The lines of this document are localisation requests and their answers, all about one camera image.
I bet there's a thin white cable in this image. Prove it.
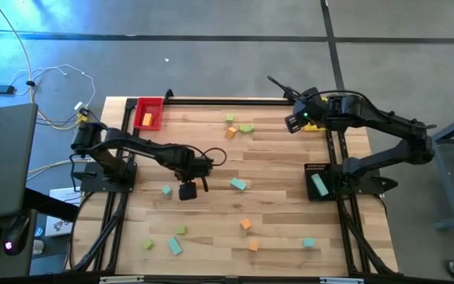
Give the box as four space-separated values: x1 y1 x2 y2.
9 64 96 110

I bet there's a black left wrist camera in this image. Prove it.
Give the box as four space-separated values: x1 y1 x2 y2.
178 181 198 201

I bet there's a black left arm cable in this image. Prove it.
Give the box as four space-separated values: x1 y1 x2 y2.
187 145 228 167

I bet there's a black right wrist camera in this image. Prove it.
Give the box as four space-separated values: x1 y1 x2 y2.
284 113 303 135

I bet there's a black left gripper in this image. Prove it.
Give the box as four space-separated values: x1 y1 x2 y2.
173 156 214 193

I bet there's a teal long block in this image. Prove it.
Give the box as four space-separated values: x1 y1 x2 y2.
311 173 329 197
167 236 183 256

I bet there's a teal rectangular block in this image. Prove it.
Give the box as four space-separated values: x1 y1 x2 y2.
229 177 247 192

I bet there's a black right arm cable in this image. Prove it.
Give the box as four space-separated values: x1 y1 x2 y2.
315 89 378 107

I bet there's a cream floor cable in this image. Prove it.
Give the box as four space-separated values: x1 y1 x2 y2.
0 0 78 131

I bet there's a red plastic basket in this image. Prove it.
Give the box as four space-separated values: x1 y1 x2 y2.
132 96 165 132

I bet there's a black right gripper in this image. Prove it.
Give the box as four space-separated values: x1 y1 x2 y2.
267 76 330 124

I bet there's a black computer mouse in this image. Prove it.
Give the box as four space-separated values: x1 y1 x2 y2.
2 215 31 256

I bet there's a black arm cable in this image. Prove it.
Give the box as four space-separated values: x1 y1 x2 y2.
315 89 378 107
187 145 228 167

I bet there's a white paper booklet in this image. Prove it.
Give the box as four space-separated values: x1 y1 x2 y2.
44 187 82 237

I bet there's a silver metal bracket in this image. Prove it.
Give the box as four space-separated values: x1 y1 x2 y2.
320 277 365 284
99 275 145 284

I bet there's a dark plastic basket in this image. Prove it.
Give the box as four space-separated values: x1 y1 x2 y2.
303 163 337 202

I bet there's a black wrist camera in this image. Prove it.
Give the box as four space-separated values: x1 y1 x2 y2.
178 181 198 201
284 113 303 135

